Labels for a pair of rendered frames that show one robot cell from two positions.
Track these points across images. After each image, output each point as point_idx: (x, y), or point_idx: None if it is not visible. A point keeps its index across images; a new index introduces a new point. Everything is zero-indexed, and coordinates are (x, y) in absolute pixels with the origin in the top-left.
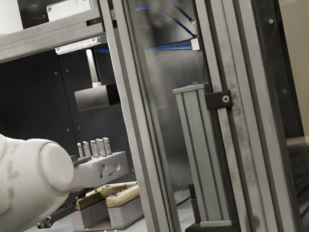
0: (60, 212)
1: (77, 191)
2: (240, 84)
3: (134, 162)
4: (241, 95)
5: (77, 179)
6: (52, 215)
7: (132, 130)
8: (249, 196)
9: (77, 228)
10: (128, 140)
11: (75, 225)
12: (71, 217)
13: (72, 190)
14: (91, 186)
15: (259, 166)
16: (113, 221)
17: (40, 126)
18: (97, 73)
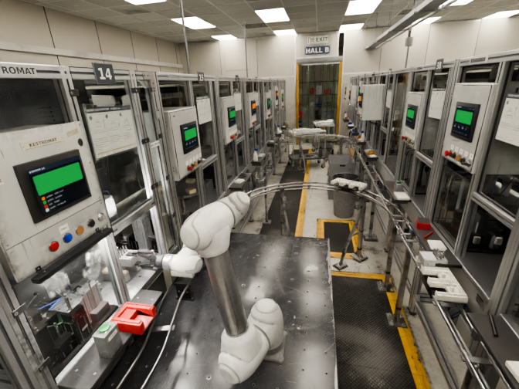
0: (150, 265)
1: (140, 261)
2: (176, 210)
3: (162, 238)
4: (176, 212)
5: (136, 258)
6: (153, 266)
7: (161, 230)
8: (178, 234)
9: (128, 280)
10: (161, 233)
11: (127, 279)
12: (126, 278)
13: (137, 262)
14: (140, 258)
15: (179, 226)
16: (137, 268)
17: (13, 280)
18: None
